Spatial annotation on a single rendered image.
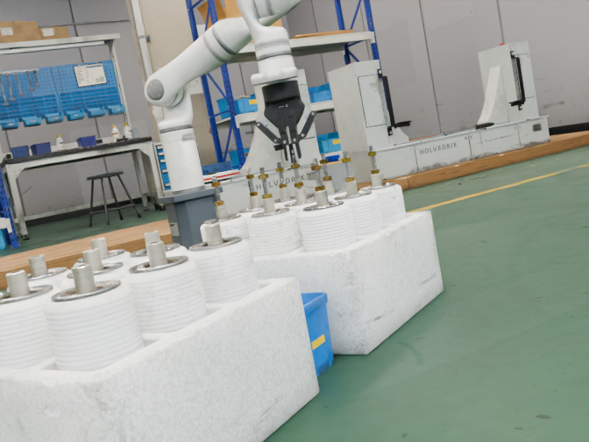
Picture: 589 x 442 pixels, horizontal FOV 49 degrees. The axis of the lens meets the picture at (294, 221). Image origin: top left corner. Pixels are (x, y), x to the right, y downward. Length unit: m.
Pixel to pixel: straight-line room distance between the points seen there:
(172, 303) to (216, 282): 0.11
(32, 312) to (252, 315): 0.27
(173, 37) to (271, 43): 6.63
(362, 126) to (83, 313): 3.37
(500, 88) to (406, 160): 1.11
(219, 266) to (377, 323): 0.38
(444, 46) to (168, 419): 7.61
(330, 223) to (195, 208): 0.70
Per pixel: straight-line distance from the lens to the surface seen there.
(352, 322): 1.11
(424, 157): 4.13
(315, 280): 1.13
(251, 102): 6.50
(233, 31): 1.68
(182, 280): 0.80
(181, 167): 1.78
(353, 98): 4.02
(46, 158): 6.60
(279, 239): 1.20
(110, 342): 0.73
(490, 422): 0.85
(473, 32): 7.83
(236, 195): 3.46
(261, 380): 0.88
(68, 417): 0.72
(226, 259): 0.88
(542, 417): 0.85
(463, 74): 7.98
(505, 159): 4.49
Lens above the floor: 0.36
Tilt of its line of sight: 6 degrees down
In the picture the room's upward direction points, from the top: 11 degrees counter-clockwise
